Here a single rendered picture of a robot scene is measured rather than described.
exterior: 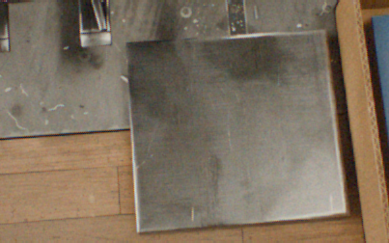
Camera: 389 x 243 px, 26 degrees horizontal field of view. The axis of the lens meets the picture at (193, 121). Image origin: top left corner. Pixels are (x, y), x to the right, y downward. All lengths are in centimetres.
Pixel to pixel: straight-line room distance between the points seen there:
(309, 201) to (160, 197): 12
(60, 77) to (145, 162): 11
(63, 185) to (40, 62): 11
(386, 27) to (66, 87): 27
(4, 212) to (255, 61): 24
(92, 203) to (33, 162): 6
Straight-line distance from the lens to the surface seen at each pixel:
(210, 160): 67
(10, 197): 70
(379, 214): 64
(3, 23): 65
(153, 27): 73
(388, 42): 72
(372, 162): 65
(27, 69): 72
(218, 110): 68
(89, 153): 70
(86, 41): 64
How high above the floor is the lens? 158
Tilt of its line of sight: 75 degrees down
